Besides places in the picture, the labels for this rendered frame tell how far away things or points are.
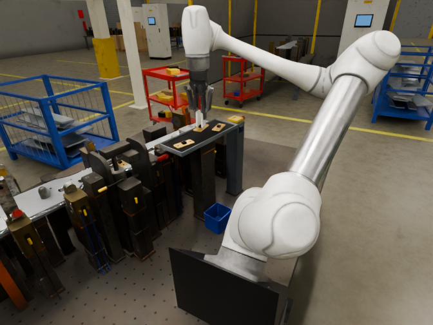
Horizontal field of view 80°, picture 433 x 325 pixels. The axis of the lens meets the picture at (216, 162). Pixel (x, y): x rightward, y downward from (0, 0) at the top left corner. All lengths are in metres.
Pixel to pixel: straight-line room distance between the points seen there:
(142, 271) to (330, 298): 1.29
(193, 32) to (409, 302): 2.03
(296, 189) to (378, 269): 1.73
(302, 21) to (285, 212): 7.90
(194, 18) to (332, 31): 7.33
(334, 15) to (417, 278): 6.86
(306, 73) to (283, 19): 7.45
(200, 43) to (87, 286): 1.02
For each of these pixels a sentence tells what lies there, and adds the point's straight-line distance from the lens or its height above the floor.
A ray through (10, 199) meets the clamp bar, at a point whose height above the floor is 1.14.
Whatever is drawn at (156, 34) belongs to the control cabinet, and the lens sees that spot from 11.73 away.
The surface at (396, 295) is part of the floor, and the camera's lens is 2.25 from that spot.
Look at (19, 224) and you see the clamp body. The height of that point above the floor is 1.05.
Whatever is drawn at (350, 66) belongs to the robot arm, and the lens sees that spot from 0.93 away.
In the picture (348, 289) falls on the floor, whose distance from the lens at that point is 2.13.
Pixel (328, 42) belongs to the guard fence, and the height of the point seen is 0.89.
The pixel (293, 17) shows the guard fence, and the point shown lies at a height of 1.49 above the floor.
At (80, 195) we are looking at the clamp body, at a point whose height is 1.07.
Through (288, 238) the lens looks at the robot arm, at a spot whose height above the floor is 1.20.
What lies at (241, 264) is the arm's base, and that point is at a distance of 0.82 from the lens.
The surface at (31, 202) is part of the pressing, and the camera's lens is 1.25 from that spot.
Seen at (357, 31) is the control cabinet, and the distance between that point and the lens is 7.37.
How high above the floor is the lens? 1.62
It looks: 30 degrees down
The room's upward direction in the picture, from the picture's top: 1 degrees counter-clockwise
